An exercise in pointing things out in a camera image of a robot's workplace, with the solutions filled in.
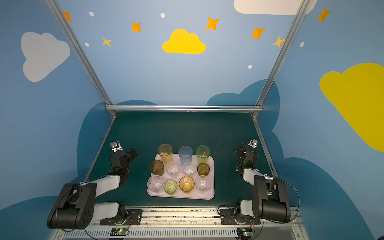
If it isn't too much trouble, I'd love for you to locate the green tinted cup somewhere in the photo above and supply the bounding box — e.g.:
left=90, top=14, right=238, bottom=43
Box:
left=196, top=145, right=211, bottom=164

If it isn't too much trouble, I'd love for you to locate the brown amber short cup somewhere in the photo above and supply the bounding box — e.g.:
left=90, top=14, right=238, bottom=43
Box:
left=197, top=163, right=210, bottom=176

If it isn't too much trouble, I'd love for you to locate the aluminium back frame rail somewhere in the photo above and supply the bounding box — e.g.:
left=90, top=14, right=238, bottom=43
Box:
left=106, top=105, right=263, bottom=112

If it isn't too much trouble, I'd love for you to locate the aluminium left corner post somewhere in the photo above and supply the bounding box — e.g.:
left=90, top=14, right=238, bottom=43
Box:
left=45, top=0, right=113, bottom=107

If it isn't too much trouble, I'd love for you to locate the left green circuit board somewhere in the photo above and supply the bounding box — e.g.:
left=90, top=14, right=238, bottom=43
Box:
left=110, top=228, right=129, bottom=237

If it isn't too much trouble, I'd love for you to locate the aluminium right corner post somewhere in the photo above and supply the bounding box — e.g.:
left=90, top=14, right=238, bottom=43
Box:
left=252, top=0, right=312, bottom=120

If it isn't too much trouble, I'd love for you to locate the dark olive cup back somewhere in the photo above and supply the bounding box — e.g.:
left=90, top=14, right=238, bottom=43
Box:
left=150, top=160, right=165, bottom=176

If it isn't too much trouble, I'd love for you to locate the tall yellow plastic cup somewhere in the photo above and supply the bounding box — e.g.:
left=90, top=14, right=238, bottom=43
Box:
left=158, top=144, right=173, bottom=164

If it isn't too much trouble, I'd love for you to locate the aluminium front rail base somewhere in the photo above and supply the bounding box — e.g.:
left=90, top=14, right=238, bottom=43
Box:
left=49, top=206, right=309, bottom=240

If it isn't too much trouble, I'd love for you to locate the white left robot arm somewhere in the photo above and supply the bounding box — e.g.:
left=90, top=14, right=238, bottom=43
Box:
left=47, top=147, right=138, bottom=230

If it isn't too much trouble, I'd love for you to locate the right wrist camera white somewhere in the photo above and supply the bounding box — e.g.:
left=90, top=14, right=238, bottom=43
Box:
left=248, top=139, right=259, bottom=149

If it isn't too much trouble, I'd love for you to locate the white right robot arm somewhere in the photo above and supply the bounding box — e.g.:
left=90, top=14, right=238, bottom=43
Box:
left=234, top=146, right=291, bottom=224

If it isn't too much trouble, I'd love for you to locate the lilac plastic tray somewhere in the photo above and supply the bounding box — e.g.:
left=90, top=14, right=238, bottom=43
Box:
left=147, top=155, right=215, bottom=200

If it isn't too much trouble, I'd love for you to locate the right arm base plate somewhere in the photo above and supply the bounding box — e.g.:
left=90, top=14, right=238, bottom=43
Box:
left=217, top=208, right=261, bottom=225

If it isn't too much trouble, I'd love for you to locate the right green circuit board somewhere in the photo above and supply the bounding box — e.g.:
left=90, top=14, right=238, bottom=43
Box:
left=237, top=228, right=254, bottom=240

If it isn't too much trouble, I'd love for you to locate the clear faceted glass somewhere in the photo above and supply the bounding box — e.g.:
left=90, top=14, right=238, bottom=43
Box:
left=182, top=162, right=197, bottom=176
left=195, top=176, right=211, bottom=194
left=166, top=161, right=182, bottom=178
left=147, top=175, right=164, bottom=194

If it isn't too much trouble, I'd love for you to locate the aluminium corner post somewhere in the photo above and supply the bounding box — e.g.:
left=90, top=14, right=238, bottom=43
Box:
left=45, top=0, right=113, bottom=107
left=252, top=0, right=312, bottom=120

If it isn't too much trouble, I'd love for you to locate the small green cup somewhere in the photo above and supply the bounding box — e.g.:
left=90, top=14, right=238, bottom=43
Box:
left=163, top=179, right=178, bottom=196

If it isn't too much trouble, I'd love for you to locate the tall pale blue cup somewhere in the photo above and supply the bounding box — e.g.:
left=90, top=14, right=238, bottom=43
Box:
left=178, top=146, right=193, bottom=165

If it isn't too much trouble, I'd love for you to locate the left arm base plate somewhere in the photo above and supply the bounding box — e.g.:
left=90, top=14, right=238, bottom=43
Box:
left=100, top=209, right=143, bottom=226

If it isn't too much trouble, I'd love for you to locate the yellow short cup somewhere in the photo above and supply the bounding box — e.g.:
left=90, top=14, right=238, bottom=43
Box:
left=179, top=176, right=195, bottom=193

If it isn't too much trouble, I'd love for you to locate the green circuit board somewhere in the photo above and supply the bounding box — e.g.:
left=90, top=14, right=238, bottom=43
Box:
left=237, top=228, right=254, bottom=240
left=110, top=228, right=129, bottom=237

